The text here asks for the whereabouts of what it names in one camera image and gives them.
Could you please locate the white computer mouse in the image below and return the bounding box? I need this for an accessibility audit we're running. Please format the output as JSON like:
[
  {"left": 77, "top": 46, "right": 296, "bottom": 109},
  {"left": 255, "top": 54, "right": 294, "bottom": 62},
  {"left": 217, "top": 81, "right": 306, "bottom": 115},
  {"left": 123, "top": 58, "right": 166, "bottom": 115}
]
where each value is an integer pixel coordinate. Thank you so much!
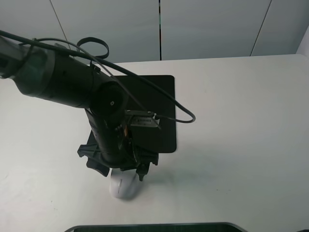
[{"left": 109, "top": 169, "right": 140, "bottom": 200}]

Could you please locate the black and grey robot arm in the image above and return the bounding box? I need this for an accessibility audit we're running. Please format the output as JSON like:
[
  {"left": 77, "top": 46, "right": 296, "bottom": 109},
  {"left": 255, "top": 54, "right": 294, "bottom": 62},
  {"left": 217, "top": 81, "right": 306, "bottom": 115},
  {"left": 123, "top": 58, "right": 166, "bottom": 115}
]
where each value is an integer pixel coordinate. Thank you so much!
[{"left": 0, "top": 38, "right": 158, "bottom": 180}]

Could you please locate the black mouse pad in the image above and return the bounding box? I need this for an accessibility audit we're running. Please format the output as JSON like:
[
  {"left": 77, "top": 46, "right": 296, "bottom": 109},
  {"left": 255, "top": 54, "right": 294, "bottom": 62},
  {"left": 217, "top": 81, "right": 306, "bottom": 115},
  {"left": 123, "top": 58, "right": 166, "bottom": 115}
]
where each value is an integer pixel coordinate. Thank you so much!
[{"left": 86, "top": 75, "right": 177, "bottom": 154}]

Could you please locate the black camera cable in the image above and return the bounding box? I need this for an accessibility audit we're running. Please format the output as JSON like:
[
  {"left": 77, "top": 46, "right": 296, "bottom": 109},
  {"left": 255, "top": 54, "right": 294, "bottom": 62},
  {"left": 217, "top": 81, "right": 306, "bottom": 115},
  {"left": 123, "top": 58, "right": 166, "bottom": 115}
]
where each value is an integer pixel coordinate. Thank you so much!
[{"left": 0, "top": 30, "right": 197, "bottom": 124}]

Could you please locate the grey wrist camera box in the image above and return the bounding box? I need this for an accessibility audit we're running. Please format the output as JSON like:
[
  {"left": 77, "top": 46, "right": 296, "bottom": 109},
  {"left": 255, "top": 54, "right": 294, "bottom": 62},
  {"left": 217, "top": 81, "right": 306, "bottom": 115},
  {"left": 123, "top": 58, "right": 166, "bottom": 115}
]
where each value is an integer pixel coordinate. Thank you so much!
[{"left": 125, "top": 110, "right": 161, "bottom": 129}]

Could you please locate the dark curved robot base edge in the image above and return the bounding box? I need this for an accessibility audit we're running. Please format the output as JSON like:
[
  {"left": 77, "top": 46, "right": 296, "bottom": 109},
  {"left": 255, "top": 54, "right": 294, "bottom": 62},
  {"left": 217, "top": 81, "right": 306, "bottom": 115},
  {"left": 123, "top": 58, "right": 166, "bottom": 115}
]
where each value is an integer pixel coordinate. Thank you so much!
[{"left": 66, "top": 222, "right": 246, "bottom": 232}]

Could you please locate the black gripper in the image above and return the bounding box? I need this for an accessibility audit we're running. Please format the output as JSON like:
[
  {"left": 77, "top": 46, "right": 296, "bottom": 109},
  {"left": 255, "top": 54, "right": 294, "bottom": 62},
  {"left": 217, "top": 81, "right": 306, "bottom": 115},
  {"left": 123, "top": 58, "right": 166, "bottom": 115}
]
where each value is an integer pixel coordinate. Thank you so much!
[{"left": 78, "top": 137, "right": 159, "bottom": 181}]

